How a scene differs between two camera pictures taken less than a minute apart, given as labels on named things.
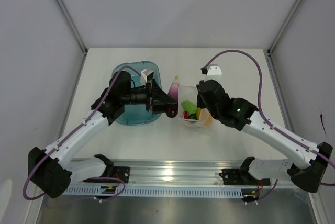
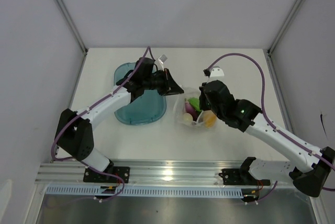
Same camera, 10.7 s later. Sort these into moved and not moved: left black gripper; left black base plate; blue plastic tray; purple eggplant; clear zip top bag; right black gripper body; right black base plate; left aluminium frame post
Moved: left black gripper; purple eggplant; clear zip top bag
Not moved: left black base plate; left aluminium frame post; right black gripper body; blue plastic tray; right black base plate
